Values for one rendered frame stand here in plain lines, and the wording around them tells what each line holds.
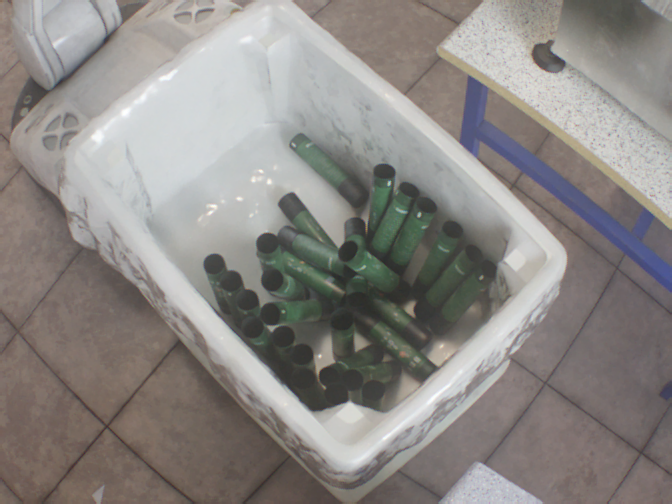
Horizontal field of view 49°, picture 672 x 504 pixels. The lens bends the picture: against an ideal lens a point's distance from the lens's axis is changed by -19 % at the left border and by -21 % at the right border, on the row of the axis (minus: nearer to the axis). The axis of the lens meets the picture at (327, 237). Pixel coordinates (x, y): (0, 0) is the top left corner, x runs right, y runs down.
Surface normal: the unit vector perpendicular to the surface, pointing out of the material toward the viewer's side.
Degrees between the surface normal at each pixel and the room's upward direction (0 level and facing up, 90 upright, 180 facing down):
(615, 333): 0
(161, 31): 73
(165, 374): 0
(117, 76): 0
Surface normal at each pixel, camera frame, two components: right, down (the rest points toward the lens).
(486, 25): -0.04, -0.43
